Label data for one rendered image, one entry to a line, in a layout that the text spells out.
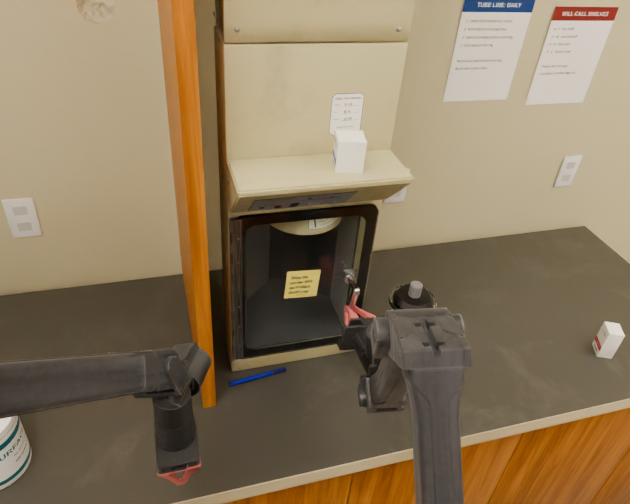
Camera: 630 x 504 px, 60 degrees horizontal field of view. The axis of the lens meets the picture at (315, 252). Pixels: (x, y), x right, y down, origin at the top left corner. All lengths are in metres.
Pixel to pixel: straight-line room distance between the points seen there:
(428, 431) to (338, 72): 0.62
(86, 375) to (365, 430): 0.73
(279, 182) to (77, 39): 0.63
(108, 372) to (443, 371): 0.40
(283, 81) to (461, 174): 0.95
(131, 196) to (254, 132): 0.61
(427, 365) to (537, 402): 0.86
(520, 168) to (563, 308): 0.48
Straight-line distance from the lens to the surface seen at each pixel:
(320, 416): 1.28
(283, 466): 1.21
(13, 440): 1.21
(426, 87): 1.59
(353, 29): 0.97
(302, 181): 0.94
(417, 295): 1.23
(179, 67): 0.83
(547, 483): 1.85
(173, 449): 0.93
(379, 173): 0.99
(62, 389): 0.67
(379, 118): 1.05
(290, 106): 0.98
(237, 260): 1.11
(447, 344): 0.62
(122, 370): 0.75
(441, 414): 0.63
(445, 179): 1.77
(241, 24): 0.92
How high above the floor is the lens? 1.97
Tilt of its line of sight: 37 degrees down
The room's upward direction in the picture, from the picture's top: 5 degrees clockwise
